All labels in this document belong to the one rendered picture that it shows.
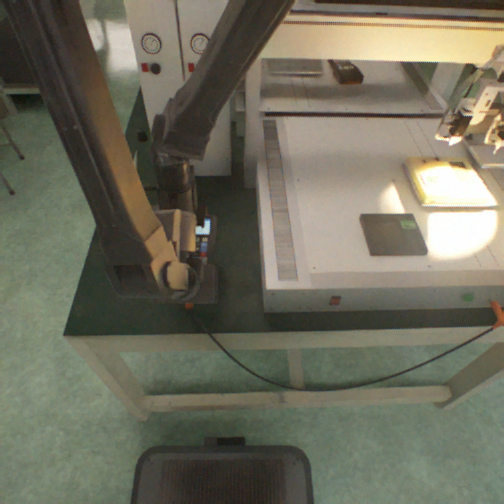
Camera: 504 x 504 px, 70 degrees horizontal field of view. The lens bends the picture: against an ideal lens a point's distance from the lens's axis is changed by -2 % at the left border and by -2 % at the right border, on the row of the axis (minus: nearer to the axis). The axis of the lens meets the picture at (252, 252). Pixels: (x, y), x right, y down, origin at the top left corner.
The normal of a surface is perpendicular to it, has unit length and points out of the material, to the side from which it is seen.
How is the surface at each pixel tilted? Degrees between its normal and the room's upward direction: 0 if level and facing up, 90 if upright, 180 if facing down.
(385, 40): 90
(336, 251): 0
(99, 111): 73
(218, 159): 90
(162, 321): 0
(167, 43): 90
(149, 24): 90
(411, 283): 0
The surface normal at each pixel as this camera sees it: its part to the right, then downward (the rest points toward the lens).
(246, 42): 0.06, 0.96
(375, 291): 0.04, 0.78
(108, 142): 0.95, -0.01
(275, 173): 0.03, -0.62
